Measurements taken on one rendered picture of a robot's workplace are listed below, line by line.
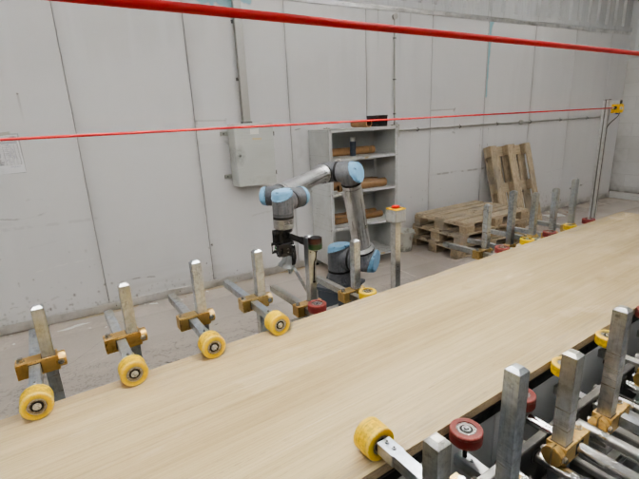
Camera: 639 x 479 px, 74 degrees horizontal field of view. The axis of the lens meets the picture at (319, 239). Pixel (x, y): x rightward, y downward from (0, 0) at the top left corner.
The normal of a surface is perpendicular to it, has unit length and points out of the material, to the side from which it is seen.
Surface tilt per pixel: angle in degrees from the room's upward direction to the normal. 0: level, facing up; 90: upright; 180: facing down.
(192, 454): 0
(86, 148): 90
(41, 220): 90
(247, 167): 90
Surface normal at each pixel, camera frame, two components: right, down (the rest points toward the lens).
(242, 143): 0.50, 0.22
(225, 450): -0.04, -0.96
